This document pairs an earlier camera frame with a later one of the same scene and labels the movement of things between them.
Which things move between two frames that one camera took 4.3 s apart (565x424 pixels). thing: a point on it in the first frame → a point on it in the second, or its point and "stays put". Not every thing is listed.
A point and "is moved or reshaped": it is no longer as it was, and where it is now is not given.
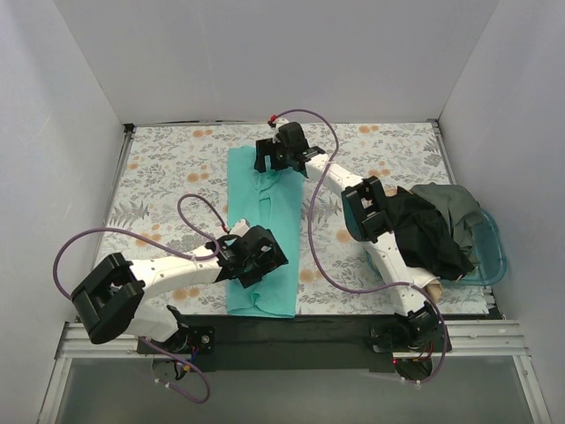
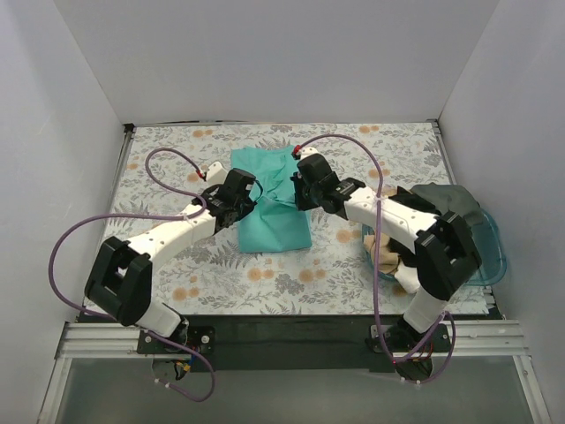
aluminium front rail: (469, 339) stays put
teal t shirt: (269, 199) is moved or reshaped
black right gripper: (268, 147) → (298, 194)
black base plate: (305, 343) stays put
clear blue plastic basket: (490, 251) stays put
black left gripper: (263, 268) → (246, 205)
